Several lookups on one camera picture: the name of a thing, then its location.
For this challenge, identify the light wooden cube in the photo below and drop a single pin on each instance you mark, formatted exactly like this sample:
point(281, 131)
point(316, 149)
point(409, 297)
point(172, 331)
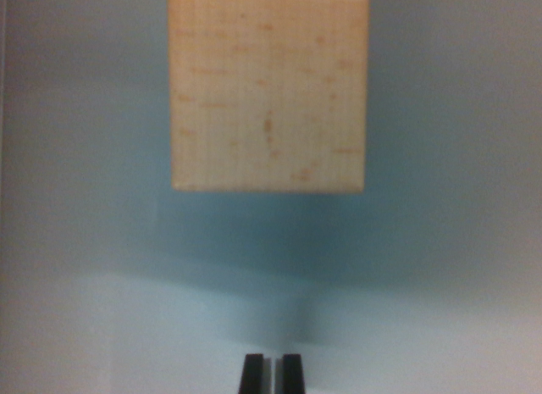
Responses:
point(267, 93)

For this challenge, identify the white plastic tray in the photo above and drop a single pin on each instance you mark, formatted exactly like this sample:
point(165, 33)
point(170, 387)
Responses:
point(444, 199)

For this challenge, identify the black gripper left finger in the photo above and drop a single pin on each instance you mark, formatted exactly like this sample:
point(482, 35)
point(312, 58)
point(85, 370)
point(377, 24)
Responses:
point(253, 377)

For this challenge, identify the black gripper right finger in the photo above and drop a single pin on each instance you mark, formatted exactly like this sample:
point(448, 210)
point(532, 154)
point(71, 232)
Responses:
point(293, 377)

